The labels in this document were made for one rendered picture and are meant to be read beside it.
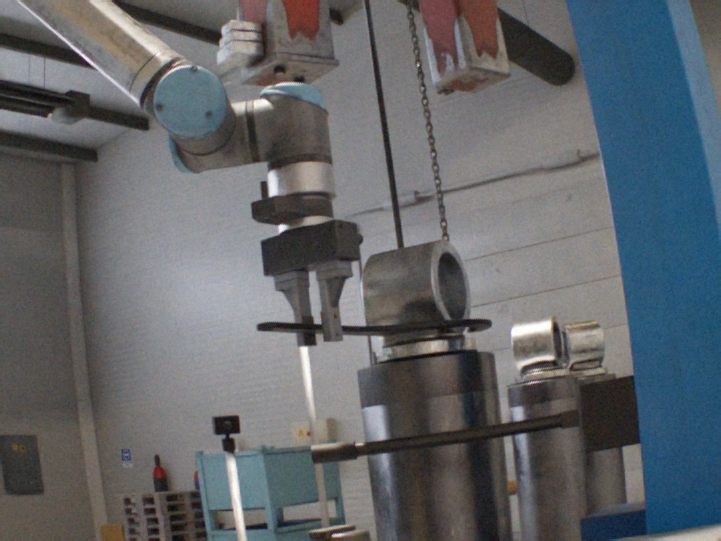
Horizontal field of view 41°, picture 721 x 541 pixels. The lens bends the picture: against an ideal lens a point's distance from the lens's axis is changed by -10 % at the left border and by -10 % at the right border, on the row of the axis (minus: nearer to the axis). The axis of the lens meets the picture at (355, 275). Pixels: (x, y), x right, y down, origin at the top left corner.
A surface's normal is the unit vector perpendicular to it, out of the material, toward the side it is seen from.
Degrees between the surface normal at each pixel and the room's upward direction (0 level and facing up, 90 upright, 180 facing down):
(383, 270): 65
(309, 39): 90
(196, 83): 93
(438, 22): 90
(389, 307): 110
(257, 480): 90
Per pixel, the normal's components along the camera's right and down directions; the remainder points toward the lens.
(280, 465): 0.84, -0.18
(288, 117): -0.04, -0.17
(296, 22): 0.56, -0.20
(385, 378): -0.64, -0.05
